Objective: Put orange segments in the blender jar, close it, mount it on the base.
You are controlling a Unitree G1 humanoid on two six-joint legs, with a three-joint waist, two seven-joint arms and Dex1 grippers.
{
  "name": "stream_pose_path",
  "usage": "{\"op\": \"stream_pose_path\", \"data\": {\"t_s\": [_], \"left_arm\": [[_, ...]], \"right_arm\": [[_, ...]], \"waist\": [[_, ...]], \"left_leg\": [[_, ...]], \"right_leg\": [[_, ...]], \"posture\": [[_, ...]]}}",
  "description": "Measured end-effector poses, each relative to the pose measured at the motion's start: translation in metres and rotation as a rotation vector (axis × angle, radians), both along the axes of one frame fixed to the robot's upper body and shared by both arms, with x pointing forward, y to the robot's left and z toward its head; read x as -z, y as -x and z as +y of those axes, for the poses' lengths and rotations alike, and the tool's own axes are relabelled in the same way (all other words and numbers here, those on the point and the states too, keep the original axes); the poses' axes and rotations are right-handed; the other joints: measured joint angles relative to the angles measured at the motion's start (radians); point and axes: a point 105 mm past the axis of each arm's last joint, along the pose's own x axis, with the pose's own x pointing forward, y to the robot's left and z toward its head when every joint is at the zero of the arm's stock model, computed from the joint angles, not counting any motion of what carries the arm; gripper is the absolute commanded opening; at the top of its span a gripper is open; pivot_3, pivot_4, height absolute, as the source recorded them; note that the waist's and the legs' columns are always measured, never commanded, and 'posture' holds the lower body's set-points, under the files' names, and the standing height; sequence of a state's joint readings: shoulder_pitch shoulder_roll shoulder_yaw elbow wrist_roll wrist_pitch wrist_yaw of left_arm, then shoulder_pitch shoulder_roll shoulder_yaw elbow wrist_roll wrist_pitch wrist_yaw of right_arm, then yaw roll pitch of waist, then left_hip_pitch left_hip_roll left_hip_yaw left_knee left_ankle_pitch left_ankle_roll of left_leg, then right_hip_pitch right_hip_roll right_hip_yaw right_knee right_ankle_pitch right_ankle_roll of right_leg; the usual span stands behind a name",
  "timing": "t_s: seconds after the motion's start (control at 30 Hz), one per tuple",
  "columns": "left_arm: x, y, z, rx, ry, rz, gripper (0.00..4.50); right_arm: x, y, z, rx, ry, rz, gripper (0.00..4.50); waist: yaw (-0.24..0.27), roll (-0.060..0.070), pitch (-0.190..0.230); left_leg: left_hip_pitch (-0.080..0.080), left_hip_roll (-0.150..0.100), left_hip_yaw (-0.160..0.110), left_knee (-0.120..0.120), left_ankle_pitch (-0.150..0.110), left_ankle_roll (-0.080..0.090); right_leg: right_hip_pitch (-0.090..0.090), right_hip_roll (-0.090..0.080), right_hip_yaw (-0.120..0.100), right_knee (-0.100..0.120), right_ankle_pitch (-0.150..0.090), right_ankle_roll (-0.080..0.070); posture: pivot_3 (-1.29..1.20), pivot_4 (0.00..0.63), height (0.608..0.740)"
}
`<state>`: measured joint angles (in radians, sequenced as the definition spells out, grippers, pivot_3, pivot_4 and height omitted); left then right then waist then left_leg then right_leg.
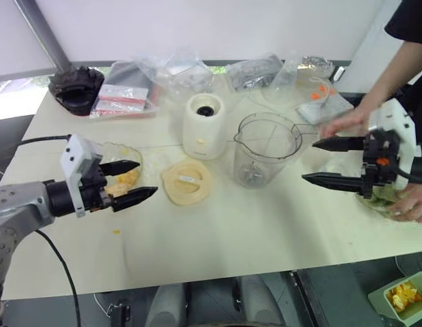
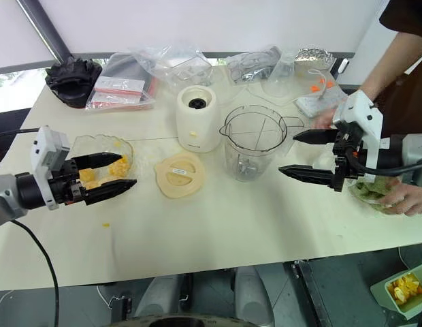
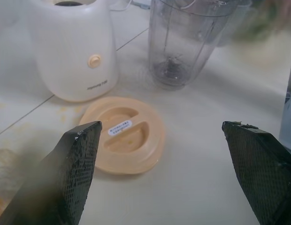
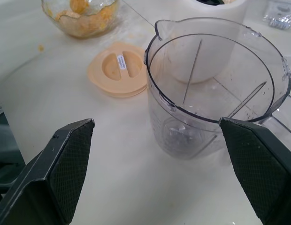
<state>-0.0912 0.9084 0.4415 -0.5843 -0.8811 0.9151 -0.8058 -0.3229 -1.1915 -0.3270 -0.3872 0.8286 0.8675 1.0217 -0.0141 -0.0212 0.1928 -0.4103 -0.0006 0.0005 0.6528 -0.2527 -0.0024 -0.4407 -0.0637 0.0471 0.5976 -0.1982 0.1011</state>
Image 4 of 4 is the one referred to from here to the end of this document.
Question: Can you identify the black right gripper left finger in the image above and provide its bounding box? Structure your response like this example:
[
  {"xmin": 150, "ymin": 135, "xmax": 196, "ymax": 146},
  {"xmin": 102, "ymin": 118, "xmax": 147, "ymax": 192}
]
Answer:
[{"xmin": 0, "ymin": 119, "xmax": 95, "ymax": 225}]

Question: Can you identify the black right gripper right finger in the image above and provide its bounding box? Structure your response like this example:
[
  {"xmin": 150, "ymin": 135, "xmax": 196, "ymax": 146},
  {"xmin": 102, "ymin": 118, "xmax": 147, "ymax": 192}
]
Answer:
[{"xmin": 219, "ymin": 117, "xmax": 291, "ymax": 225}]

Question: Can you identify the peach blender lid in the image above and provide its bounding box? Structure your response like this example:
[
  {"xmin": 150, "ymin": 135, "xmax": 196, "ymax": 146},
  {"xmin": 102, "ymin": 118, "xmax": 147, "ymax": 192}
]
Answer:
[{"xmin": 87, "ymin": 41, "xmax": 148, "ymax": 98}]

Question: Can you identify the clear plastic blender jug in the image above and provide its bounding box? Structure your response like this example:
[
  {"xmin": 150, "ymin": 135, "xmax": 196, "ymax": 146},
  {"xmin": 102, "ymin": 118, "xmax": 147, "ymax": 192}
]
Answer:
[{"xmin": 143, "ymin": 16, "xmax": 291, "ymax": 161}]

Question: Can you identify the glass bowl with orange pieces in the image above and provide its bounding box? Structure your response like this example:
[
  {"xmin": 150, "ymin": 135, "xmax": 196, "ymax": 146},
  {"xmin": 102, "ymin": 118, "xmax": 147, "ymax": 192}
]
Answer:
[{"xmin": 41, "ymin": 0, "xmax": 122, "ymax": 39}]

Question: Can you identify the dark grey object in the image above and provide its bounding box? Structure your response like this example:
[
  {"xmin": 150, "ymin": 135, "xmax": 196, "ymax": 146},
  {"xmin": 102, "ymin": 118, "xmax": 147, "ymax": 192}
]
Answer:
[{"xmin": 0, "ymin": 92, "xmax": 26, "ymax": 202}]

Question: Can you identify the clear bag with grey contents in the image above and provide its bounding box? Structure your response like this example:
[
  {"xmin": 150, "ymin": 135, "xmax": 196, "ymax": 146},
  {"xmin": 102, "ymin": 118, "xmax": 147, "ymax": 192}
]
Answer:
[{"xmin": 263, "ymin": 4, "xmax": 291, "ymax": 30}]

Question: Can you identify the white blender base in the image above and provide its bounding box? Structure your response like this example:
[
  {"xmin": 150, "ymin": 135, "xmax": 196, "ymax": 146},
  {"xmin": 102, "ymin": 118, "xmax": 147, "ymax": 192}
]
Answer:
[{"xmin": 170, "ymin": 0, "xmax": 248, "ymax": 84}]

